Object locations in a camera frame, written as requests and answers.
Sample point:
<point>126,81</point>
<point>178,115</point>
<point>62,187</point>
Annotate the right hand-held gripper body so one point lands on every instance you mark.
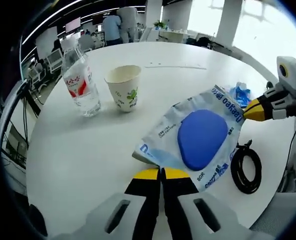
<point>293,75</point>

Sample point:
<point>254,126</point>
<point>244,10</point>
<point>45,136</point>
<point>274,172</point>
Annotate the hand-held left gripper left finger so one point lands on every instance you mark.
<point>147,200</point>

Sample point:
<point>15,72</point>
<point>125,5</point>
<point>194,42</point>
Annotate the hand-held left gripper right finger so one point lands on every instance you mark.
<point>177,200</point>

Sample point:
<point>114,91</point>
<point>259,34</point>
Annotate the blue tissue pack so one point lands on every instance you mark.
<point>241,93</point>

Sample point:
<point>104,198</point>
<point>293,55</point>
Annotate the wet wipes pack blue lid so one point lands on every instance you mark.
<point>202,140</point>

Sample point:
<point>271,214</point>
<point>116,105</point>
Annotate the white paper cup green print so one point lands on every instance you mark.
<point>125,92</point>

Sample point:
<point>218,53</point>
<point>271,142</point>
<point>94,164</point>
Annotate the clear plastic bottle red label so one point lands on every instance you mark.
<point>81,87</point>

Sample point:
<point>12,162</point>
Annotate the white mesh office chair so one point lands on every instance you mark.
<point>282,220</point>

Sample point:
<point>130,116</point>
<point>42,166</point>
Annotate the green potted plant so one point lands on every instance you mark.
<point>160,24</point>

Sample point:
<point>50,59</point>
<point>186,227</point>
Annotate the pink-lit monitor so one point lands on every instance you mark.
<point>73,25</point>

